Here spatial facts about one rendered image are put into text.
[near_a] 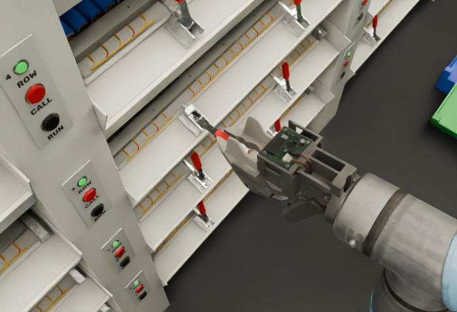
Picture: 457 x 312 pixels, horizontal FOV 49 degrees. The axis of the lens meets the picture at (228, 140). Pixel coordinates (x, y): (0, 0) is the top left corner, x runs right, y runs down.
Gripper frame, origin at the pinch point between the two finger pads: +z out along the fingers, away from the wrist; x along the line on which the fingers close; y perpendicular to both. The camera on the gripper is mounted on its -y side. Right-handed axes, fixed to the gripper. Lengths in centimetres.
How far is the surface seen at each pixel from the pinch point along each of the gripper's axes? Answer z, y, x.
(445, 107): -11, -56, -74
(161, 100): 10.6, 4.3, 2.1
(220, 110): 5.7, -1.3, -4.7
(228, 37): 10.8, 4.4, -13.9
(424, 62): 3, -57, -88
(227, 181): 14.8, -37.3, -10.5
